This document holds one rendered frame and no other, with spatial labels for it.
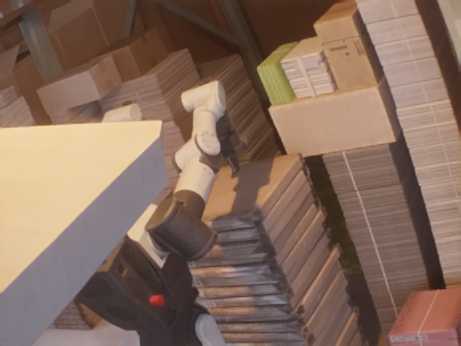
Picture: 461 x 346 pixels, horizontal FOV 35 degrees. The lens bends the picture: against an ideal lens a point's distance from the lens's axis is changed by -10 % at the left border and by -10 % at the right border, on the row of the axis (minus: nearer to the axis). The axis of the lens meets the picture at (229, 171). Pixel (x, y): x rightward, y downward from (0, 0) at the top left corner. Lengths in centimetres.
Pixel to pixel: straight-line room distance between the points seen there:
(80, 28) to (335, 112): 258
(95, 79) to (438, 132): 207
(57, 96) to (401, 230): 219
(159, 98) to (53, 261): 325
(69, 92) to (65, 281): 325
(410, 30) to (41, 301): 178
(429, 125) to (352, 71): 32
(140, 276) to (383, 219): 109
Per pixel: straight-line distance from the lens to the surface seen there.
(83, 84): 407
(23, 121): 422
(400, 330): 267
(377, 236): 284
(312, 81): 266
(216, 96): 230
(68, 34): 481
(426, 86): 251
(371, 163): 269
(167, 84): 417
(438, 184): 268
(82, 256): 98
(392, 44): 248
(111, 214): 103
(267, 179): 257
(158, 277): 201
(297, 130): 274
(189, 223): 194
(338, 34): 255
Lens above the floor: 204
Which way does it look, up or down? 20 degrees down
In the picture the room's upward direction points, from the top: 24 degrees counter-clockwise
